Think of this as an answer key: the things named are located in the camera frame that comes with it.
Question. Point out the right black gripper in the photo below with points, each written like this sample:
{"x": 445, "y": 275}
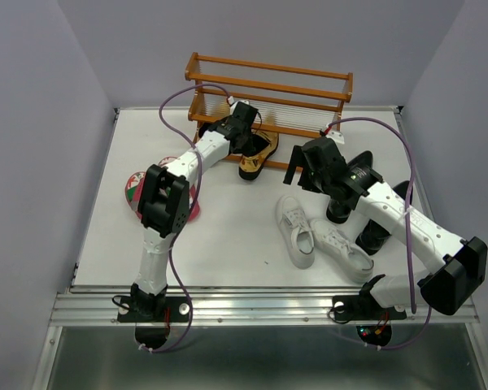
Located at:
{"x": 298, "y": 158}

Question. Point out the pink sandal outer left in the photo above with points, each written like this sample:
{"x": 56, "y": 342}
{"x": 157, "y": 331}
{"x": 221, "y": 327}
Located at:
{"x": 133, "y": 190}

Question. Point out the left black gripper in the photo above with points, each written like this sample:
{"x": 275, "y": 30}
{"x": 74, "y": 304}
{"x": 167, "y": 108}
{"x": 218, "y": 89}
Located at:
{"x": 246, "y": 149}

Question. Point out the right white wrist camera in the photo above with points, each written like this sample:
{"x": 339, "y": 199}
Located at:
{"x": 333, "y": 135}

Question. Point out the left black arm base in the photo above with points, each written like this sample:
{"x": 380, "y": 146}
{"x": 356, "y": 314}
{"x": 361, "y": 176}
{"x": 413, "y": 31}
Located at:
{"x": 161, "y": 322}

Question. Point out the gold loafer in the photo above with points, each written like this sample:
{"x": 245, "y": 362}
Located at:
{"x": 265, "y": 145}
{"x": 213, "y": 136}

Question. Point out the white sneaker left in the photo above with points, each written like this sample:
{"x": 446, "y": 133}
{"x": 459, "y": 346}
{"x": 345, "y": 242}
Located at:
{"x": 296, "y": 232}

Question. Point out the pink sandal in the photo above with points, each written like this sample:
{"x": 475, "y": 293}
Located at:
{"x": 179, "y": 186}
{"x": 133, "y": 190}

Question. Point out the white sneaker right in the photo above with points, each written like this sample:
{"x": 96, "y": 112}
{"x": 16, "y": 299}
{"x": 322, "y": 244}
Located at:
{"x": 354, "y": 262}

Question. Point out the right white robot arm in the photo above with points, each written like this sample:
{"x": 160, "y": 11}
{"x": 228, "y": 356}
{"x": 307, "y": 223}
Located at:
{"x": 455, "y": 267}

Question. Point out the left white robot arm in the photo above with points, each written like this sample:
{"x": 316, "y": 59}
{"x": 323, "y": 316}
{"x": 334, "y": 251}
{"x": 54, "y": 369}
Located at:
{"x": 164, "y": 204}

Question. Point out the orange wooden shoe shelf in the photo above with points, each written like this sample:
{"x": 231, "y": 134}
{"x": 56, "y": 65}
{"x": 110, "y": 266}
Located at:
{"x": 295, "y": 102}

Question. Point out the white sneaker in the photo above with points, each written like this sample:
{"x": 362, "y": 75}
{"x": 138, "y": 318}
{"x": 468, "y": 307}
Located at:
{"x": 354, "y": 262}
{"x": 296, "y": 232}

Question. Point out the pink sandal inner right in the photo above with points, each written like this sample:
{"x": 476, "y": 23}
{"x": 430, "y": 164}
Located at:
{"x": 179, "y": 186}

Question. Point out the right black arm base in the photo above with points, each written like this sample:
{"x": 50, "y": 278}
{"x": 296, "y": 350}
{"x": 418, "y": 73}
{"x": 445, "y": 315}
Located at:
{"x": 363, "y": 307}

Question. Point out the aluminium front rail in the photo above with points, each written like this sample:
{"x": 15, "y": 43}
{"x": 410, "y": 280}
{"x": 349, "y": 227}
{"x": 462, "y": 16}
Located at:
{"x": 211, "y": 307}

